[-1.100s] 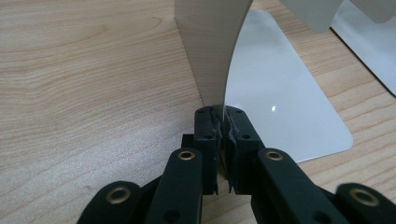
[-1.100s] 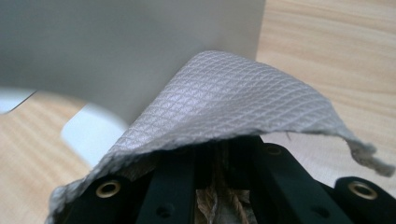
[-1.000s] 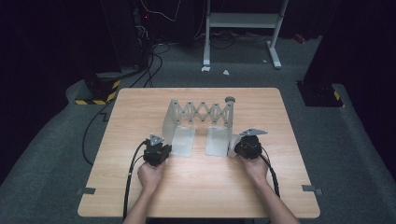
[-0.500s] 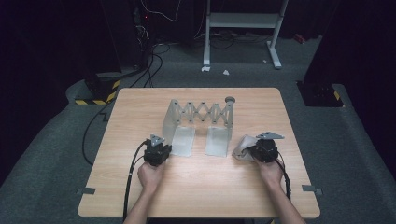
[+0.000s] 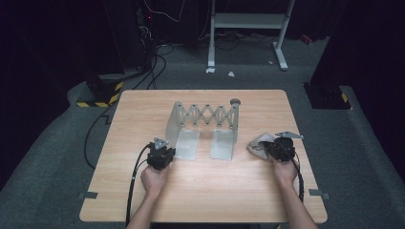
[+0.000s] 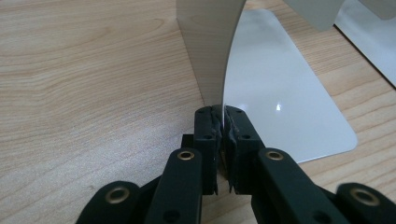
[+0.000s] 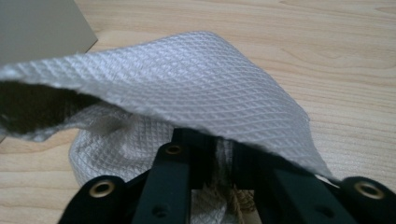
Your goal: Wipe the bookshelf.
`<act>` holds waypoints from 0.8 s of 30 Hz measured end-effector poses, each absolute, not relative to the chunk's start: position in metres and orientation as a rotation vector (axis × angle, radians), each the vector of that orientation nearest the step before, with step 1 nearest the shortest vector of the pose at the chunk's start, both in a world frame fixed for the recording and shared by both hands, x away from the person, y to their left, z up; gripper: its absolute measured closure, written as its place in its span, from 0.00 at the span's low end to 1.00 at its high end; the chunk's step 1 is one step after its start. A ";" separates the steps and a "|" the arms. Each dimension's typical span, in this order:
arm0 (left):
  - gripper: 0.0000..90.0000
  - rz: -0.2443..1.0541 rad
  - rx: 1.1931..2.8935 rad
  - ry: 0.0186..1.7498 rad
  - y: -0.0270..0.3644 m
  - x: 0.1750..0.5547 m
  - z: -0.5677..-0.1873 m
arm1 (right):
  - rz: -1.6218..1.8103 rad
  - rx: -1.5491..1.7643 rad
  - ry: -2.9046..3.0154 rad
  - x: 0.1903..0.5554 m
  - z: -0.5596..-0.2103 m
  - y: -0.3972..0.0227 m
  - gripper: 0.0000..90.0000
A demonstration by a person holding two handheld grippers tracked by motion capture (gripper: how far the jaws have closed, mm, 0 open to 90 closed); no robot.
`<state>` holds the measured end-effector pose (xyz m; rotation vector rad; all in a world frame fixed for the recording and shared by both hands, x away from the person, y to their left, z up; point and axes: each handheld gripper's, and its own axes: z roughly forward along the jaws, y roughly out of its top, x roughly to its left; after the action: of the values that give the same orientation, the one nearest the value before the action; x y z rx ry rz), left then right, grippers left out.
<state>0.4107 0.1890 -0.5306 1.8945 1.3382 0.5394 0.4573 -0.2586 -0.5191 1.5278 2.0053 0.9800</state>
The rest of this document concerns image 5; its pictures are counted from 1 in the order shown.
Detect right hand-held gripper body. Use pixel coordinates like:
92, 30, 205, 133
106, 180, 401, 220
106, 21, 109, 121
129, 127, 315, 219
270, 131, 305, 162

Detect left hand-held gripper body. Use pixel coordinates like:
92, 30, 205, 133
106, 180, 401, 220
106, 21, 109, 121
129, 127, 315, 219
146, 136, 176, 171

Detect expandable grey metal bookend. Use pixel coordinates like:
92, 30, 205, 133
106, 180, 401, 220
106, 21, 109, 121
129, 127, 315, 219
165, 98, 241, 161

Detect person's right hand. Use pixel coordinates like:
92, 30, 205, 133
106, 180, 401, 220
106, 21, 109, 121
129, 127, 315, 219
271, 156, 301, 188

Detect person's left hand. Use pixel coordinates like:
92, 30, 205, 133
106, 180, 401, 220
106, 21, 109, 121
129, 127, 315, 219
140, 164, 170, 200

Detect black yellow striped stand base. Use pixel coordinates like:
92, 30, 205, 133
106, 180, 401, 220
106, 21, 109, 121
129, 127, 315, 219
75, 74, 124, 109
304, 82, 353, 111

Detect small red object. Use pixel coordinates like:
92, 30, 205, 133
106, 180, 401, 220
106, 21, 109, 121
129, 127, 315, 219
300, 32, 314, 46

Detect black equipment rack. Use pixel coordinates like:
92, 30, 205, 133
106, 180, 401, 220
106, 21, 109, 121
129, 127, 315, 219
101, 0, 155, 72

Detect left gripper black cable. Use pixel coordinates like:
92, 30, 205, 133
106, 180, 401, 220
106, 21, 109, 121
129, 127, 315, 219
125, 142, 155, 227

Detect thin black floor cable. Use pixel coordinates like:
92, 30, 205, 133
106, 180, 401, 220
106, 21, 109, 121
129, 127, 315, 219
83, 103, 117, 170

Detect black floor cable bundle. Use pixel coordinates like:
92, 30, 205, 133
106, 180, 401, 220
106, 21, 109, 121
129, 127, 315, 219
132, 44, 176, 91

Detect black cables under stand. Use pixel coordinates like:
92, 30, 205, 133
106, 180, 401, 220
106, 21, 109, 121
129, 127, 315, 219
215, 30, 279, 52

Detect white metal stand frame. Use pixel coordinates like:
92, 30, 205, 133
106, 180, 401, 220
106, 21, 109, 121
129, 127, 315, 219
207, 0, 296, 72

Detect thin white hanging cable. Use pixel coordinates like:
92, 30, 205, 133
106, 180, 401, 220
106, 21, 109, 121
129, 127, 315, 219
142, 0, 187, 24

